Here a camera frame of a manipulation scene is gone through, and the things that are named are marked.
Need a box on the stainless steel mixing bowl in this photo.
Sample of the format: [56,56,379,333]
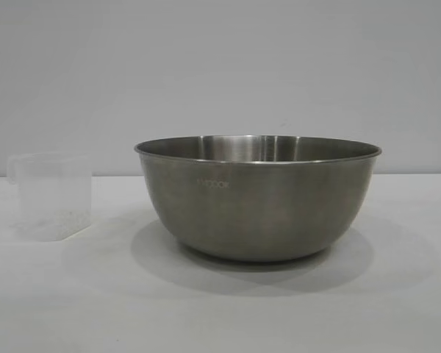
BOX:
[133,133,384,263]

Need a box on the clear plastic measuring cup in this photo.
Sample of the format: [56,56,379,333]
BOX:
[7,152,94,243]

